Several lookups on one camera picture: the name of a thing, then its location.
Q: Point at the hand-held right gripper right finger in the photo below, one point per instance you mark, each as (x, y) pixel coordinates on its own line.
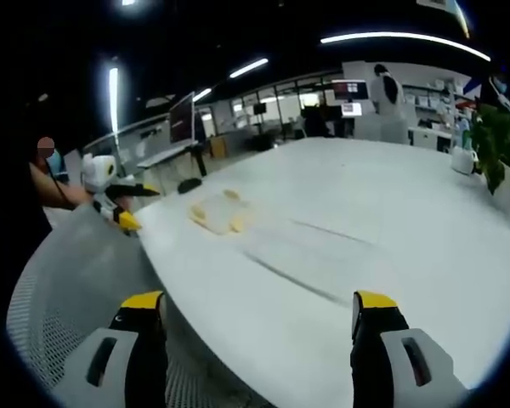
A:
(391, 365)

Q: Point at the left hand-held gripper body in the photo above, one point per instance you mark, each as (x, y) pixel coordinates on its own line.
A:
(98, 172)

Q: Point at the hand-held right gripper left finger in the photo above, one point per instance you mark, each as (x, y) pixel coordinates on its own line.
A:
(110, 365)

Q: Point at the white standing desk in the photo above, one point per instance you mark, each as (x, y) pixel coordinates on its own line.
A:
(166, 157)

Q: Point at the small black object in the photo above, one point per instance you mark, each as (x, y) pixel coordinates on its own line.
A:
(189, 185)

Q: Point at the grey mesh chair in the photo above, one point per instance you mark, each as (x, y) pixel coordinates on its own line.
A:
(81, 272)

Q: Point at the upright light strip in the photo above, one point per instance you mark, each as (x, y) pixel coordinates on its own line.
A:
(113, 102)

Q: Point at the dark computer monitor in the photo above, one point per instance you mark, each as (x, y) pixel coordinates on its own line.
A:
(182, 119)

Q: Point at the person in black shirt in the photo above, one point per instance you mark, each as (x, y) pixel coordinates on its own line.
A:
(8, 204)

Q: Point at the yellow cardboard box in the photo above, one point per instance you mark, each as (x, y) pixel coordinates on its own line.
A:
(218, 146)

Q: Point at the short ceiling light strip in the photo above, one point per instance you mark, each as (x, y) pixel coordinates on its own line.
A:
(248, 68)

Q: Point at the white kettle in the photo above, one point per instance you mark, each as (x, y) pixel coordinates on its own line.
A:
(464, 160)

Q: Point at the small white screen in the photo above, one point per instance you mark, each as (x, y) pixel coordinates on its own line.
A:
(351, 109)

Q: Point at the red-lit computer monitor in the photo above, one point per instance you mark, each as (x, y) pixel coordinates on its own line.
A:
(350, 89)

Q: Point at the green leafy plant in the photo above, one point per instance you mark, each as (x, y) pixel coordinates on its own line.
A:
(497, 140)

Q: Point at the white storage shelves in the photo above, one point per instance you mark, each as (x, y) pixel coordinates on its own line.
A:
(440, 102)

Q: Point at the long curved ceiling light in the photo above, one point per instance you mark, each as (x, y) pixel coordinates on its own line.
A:
(408, 38)

